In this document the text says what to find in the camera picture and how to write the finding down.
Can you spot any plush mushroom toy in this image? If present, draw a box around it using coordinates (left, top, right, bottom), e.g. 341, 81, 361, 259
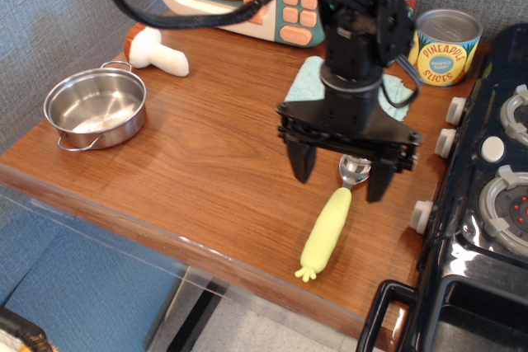
123, 23, 190, 77

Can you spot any light blue folded cloth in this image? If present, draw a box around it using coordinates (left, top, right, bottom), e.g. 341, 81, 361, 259
285, 56, 413, 121

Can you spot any small steel pot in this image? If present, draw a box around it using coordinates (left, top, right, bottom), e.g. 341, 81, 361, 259
43, 61, 147, 153

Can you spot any white stove knob middle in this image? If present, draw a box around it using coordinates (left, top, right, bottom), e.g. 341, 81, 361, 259
435, 129, 456, 159

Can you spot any spoon with yellow-green handle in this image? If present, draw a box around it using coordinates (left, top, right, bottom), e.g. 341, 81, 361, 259
295, 155, 371, 283

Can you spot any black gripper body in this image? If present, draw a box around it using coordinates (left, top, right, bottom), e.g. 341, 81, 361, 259
276, 75, 423, 172

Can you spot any black toy stove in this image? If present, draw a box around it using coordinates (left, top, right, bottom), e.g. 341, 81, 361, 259
357, 23, 527, 351

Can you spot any pineapple slices can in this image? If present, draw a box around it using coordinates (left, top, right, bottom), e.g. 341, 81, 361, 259
408, 9, 483, 87

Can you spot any white stove knob front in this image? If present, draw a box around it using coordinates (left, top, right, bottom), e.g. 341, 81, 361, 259
410, 200, 433, 234

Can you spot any white stove knob rear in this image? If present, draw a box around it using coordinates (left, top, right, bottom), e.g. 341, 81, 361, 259
445, 96, 467, 126

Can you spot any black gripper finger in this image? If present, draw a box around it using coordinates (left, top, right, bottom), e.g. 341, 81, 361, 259
286, 138, 317, 184
367, 158, 397, 203

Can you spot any white stove knob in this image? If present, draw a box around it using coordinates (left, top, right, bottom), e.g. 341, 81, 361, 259
435, 129, 456, 159
445, 96, 467, 126
410, 200, 433, 234

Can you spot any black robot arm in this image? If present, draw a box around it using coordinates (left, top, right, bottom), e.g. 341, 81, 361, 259
277, 0, 422, 202

